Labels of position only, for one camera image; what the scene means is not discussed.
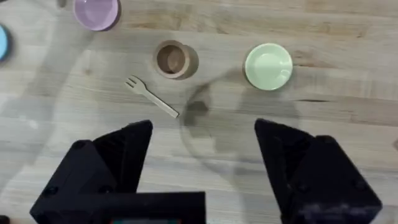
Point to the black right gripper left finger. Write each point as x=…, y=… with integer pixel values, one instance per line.
x=102, y=165

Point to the green plate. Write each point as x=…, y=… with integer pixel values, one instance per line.
x=268, y=66

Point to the blue plate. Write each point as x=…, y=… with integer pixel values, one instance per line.
x=2, y=42

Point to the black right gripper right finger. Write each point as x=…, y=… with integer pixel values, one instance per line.
x=311, y=177

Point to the pink plate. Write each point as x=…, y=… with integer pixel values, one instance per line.
x=96, y=13

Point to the wooden fork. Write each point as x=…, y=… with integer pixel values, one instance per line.
x=149, y=95

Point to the brown wooden cup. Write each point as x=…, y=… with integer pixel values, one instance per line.
x=172, y=59

